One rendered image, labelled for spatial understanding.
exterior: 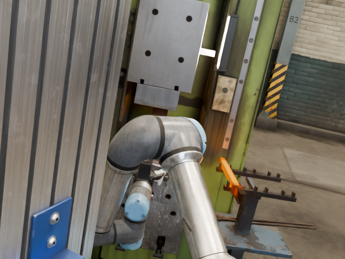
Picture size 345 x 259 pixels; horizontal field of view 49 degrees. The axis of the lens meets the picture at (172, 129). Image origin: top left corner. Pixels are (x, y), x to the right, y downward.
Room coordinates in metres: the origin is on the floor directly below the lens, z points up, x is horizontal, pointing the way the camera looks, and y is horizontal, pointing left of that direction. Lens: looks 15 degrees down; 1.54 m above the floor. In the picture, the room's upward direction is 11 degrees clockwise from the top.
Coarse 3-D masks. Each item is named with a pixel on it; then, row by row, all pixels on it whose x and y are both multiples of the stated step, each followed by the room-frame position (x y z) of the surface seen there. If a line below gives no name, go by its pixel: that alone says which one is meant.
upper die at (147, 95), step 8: (144, 88) 1.72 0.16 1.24; (152, 88) 1.72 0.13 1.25; (160, 88) 1.72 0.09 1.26; (176, 88) 1.79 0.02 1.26; (136, 96) 1.72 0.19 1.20; (144, 96) 1.72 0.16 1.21; (152, 96) 1.72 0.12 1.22; (160, 96) 1.72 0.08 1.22; (168, 96) 1.72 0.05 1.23; (176, 96) 1.72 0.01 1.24; (144, 104) 1.72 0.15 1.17; (152, 104) 1.72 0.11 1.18; (160, 104) 1.72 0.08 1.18; (168, 104) 1.72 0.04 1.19; (176, 104) 1.72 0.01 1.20
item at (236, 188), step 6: (222, 162) 1.72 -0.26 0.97; (222, 168) 1.69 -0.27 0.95; (228, 168) 1.66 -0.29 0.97; (228, 174) 1.58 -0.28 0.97; (234, 180) 1.51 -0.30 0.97; (234, 186) 1.44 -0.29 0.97; (240, 186) 1.44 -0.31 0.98; (234, 192) 1.44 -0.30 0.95; (240, 192) 1.37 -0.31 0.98; (240, 198) 1.37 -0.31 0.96; (240, 204) 1.36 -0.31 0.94
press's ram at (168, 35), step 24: (144, 0) 1.72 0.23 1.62; (168, 0) 1.72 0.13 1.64; (192, 0) 1.72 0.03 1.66; (144, 24) 1.72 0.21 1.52; (168, 24) 1.72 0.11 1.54; (192, 24) 1.72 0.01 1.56; (144, 48) 1.72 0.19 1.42; (168, 48) 1.72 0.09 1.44; (192, 48) 1.72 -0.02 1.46; (144, 72) 1.72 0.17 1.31; (168, 72) 1.72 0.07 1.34; (192, 72) 1.72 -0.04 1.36
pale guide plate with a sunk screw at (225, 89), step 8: (224, 80) 1.85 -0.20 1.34; (232, 80) 1.85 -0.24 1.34; (216, 88) 1.85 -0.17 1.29; (224, 88) 1.85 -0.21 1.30; (232, 88) 1.85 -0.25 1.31; (216, 96) 1.85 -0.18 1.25; (224, 96) 1.85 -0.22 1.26; (232, 96) 1.85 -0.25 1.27; (216, 104) 1.85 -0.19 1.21; (224, 104) 1.85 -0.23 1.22
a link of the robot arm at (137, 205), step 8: (136, 192) 1.12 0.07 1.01; (144, 192) 1.13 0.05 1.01; (128, 200) 1.08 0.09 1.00; (136, 200) 1.07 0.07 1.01; (144, 200) 1.08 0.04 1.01; (128, 208) 1.06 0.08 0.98; (136, 208) 1.06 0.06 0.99; (144, 208) 1.06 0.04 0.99; (128, 216) 1.06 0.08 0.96; (136, 216) 1.06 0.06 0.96; (144, 216) 1.07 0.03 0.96
